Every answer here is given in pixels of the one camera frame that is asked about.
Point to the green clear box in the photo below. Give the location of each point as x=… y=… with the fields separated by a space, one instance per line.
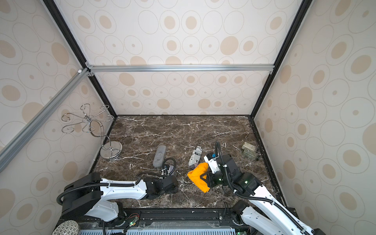
x=250 y=151

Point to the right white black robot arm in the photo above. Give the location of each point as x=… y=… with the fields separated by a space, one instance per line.
x=257 y=207

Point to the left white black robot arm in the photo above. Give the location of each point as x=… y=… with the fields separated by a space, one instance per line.
x=97 y=197

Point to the horizontal aluminium frame bar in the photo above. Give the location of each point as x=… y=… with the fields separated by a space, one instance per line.
x=181 y=68

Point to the orange cleaning cloth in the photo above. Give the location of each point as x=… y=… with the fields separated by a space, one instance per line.
x=196 y=177

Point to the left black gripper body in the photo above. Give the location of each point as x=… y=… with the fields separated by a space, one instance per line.
x=173 y=191

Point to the patterned round object left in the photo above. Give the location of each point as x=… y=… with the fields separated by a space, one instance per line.
x=69 y=227

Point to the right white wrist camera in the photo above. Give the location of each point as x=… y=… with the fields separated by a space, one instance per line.
x=210 y=159

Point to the lavender eyeglass case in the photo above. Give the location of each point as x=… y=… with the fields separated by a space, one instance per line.
x=171 y=170

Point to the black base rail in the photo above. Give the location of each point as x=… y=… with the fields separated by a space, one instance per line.
x=196 y=221

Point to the grey eyeglass case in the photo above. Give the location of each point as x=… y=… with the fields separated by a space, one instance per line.
x=159 y=156

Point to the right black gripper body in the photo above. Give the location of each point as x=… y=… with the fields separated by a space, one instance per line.
x=210 y=175

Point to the chrome hook stand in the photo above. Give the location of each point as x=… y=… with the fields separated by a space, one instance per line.
x=90 y=124

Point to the diagonal aluminium frame bar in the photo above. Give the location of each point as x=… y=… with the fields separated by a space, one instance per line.
x=21 y=139

